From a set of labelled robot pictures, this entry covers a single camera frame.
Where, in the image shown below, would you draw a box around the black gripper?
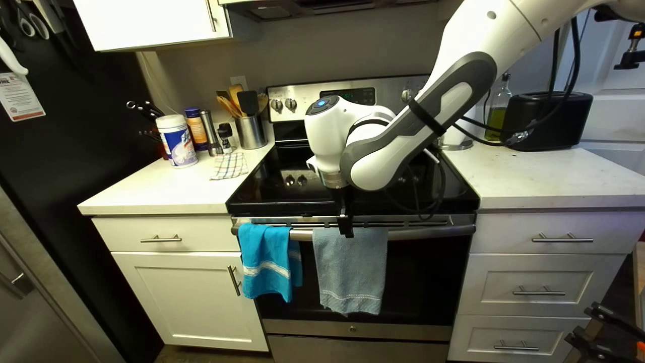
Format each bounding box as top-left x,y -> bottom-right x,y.
334,188 -> 357,240

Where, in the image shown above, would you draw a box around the light blue towel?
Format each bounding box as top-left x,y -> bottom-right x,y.
311,226 -> 391,318

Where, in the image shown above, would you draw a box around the bright blue white-striped towel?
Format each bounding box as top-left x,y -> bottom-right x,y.
237,221 -> 304,304

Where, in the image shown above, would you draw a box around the stainless steel electric stove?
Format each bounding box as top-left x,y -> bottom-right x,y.
225,73 -> 482,363

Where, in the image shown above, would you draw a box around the white paper towel roll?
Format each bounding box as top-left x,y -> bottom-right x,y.
440,98 -> 488,152

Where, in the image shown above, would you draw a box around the steel utensil holder cup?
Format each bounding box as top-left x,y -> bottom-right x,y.
237,115 -> 266,152

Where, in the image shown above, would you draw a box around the black spatula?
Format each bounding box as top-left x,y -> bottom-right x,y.
237,88 -> 262,118

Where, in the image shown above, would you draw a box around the steel pepper mill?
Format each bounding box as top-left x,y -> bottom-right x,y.
200,108 -> 225,157

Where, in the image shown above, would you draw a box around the white cabinet door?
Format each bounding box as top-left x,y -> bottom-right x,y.
110,249 -> 271,353

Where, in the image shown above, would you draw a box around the white cabinet drawer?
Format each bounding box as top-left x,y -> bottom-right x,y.
472,209 -> 645,255
448,312 -> 592,363
91,215 -> 240,255
458,252 -> 627,318

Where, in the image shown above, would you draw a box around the orange spice bottle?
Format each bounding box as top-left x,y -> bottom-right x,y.
184,106 -> 212,154

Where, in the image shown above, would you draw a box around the olive oil glass bottle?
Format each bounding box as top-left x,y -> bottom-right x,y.
483,70 -> 515,142

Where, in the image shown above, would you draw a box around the white wipes canister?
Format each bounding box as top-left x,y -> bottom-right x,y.
154,112 -> 200,168

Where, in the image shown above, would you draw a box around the range hood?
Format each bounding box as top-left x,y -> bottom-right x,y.
217,0 -> 466,21

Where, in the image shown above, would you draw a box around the black toaster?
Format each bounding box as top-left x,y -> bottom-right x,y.
500,91 -> 594,154

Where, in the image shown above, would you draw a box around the black orange bar clamp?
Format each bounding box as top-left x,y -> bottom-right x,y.
563,300 -> 645,363

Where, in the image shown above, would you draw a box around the black steel refrigerator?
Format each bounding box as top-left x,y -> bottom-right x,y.
0,0 -> 168,363

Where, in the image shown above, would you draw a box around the white upper cabinet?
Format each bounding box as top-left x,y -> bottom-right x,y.
71,0 -> 235,55

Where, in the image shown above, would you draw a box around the wooden board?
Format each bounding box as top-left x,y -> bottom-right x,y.
632,240 -> 645,330

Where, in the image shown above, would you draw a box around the small black orange clamp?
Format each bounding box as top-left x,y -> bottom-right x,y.
615,21 -> 645,70

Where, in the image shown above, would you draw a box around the white paper tag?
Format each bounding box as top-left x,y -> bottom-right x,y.
0,70 -> 48,124

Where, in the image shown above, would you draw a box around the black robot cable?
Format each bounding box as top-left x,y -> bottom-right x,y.
396,15 -> 585,217

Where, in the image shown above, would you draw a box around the black handled scissors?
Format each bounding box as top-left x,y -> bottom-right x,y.
15,0 -> 41,41

